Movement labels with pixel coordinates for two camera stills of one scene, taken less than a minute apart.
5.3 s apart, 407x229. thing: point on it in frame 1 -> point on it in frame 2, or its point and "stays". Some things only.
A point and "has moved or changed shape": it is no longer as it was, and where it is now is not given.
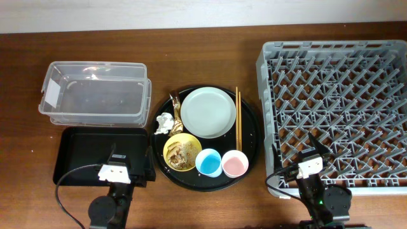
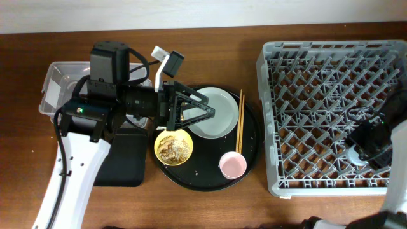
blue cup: x=208 y=162 -> x=354 y=156
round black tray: x=206 y=138 stays
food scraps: x=182 y=156 has moved or changed shape
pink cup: x=234 y=163 stays
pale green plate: x=208 y=112 stays
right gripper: x=308 y=153 -> x=363 y=146
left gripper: x=117 y=159 -> x=163 y=105
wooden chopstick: x=236 y=117 has moved or changed shape
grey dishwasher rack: x=352 y=95 stays
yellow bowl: x=180 y=151 has moved or changed shape
